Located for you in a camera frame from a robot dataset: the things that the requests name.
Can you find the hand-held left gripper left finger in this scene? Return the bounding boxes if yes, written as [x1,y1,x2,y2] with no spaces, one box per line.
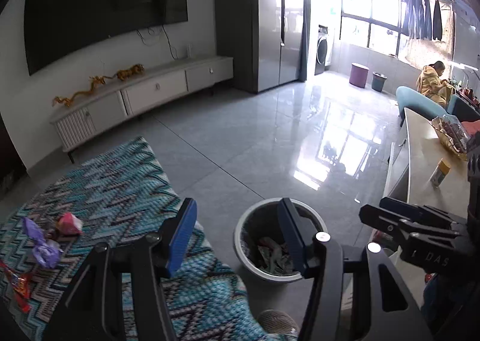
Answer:
[43,196,198,341]

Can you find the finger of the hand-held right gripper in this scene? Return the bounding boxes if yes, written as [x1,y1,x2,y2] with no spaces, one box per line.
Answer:
[379,196,467,227]
[359,205,413,248]

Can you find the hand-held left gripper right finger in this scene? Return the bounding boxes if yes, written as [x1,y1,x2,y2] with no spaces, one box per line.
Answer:
[278,196,424,341]

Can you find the white printed wrapper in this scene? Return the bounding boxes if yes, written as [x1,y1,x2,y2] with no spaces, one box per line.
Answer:
[259,244,301,274]

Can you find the pink packet with red label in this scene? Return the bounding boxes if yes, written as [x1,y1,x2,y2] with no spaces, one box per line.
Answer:
[258,237,280,252]

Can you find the grey round trash bin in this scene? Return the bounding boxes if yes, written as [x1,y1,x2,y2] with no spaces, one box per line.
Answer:
[233,197,329,283]

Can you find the yellow-capped bottle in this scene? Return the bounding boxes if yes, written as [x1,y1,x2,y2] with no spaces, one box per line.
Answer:
[428,158,452,189]

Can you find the beige table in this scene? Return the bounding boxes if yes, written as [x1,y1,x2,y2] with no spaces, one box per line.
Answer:
[382,108,480,210]

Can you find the beige knit item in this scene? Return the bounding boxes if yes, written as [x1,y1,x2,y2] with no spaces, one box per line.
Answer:
[259,309,301,338]

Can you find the teal zigzag knitted blanket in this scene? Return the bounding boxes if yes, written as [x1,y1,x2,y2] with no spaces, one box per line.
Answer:
[0,136,297,341]

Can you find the gold snack tray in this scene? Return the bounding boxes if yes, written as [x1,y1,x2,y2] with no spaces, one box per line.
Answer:
[429,115,471,162]

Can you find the pink wrapper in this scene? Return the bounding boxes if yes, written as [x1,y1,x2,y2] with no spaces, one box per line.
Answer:
[56,212,84,237]

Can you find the blue armchair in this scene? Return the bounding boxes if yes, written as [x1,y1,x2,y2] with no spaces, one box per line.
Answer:
[396,86,480,126]

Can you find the lilac crumpled wrapper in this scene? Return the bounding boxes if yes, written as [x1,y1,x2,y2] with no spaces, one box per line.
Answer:
[32,240,64,268]

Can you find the blue bucket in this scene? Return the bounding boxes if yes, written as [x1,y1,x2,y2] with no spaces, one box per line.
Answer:
[372,71,389,92]

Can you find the purple wrapper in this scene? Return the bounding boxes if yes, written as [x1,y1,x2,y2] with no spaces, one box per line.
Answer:
[22,217,47,242]

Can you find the white television cabinet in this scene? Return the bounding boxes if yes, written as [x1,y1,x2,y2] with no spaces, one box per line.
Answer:
[50,55,234,163]

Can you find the purple round stool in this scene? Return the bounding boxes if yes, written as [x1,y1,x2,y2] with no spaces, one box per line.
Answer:
[349,62,370,88]

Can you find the hanging beige patterned sheet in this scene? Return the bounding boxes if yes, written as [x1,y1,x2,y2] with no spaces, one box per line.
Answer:
[407,4,456,70]

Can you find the red and blue wrapper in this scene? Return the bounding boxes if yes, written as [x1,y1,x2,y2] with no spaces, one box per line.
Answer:
[0,260,32,313]

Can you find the golden tiger figurine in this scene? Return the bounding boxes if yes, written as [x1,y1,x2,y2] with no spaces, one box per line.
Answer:
[114,64,145,82]

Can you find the golden dragon figurine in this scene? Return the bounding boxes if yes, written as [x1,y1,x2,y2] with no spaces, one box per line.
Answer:
[52,75,113,107]

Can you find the blue curtain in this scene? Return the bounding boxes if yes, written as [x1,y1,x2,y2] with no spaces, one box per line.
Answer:
[299,26,311,83]

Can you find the white washing machine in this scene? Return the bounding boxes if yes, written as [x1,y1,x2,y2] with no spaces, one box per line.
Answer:
[314,24,334,75]

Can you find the dark brown door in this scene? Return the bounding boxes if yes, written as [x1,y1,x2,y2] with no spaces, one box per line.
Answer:
[0,116,29,177]

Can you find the hanging black garment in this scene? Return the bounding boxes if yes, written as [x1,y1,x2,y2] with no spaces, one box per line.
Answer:
[432,0,443,41]

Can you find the balcony window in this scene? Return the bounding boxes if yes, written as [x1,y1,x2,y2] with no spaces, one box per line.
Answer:
[339,0,409,60]

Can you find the hanging blue jacket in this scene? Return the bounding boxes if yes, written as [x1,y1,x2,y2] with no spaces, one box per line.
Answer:
[424,0,433,40]

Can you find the hanging blue shirt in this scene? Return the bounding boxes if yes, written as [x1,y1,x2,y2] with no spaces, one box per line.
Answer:
[401,0,424,40]

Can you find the grey double-door refrigerator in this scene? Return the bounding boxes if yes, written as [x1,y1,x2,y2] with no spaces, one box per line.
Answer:
[213,0,310,93]

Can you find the black television cables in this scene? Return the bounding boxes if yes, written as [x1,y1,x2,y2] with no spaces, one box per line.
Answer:
[136,24,179,60]

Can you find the black wall television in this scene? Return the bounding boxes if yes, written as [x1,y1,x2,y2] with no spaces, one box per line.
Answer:
[24,0,188,76]

